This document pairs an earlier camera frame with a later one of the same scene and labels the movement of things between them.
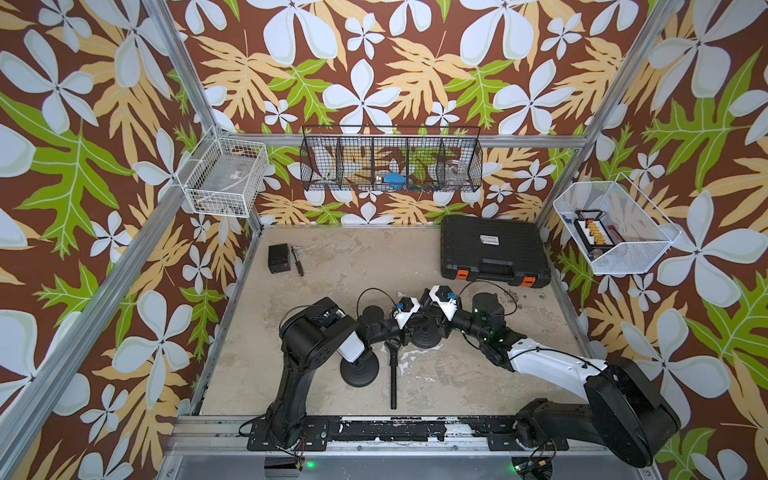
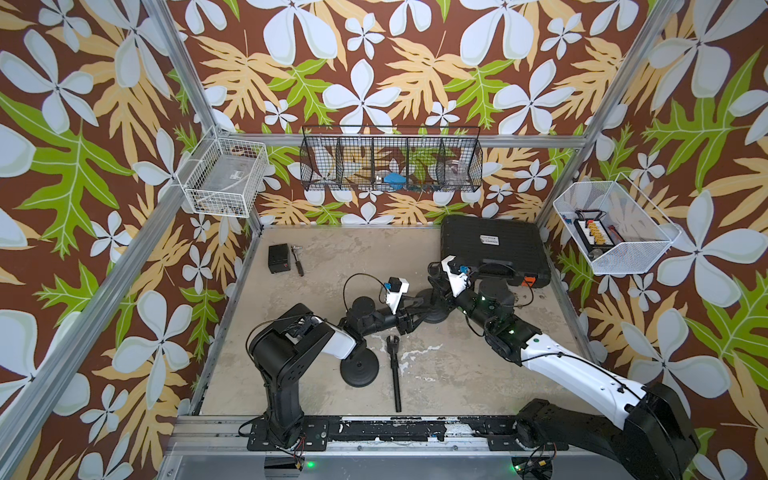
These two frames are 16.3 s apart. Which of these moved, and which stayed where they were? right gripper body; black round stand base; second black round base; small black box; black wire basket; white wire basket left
Moved: black round stand base; right gripper body
Stayed: second black round base; small black box; white wire basket left; black wire basket
